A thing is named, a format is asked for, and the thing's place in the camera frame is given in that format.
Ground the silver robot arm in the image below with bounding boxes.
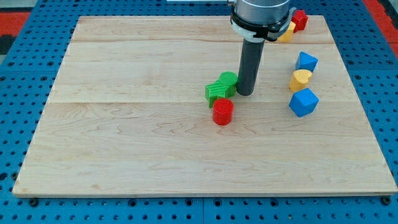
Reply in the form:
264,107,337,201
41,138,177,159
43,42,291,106
216,0,296,44

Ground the yellow block at top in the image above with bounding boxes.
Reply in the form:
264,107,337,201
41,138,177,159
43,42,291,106
277,21,296,42

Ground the red block at top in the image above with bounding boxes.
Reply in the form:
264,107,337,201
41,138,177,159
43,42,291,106
291,10,308,33

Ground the red cylinder block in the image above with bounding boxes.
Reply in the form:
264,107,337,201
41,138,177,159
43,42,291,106
213,98,234,125

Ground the green star block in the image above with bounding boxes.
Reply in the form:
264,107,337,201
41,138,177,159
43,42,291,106
205,80,234,108

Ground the green cylinder block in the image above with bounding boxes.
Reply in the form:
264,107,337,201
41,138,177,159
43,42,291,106
219,71,238,98

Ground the light wooden board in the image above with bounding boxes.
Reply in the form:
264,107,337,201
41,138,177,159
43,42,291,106
12,16,397,198

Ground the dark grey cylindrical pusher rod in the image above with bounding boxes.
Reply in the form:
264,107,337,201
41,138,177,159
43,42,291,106
236,40,264,96

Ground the blue cube block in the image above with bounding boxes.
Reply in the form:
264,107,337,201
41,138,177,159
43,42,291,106
289,88,319,118

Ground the yellow heart block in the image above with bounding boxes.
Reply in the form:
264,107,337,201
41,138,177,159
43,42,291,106
289,69,312,93

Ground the blue triangular block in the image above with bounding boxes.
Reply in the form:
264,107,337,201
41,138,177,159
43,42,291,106
295,52,318,72

